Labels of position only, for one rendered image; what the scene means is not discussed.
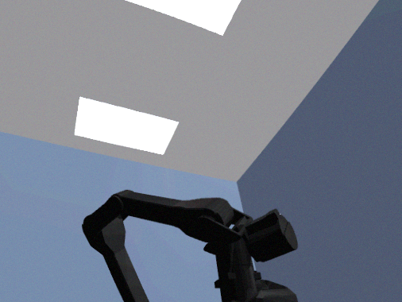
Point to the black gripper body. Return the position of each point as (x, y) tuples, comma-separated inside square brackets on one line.
[(238, 284)]

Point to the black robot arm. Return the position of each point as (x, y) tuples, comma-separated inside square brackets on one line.
[(204, 219)]

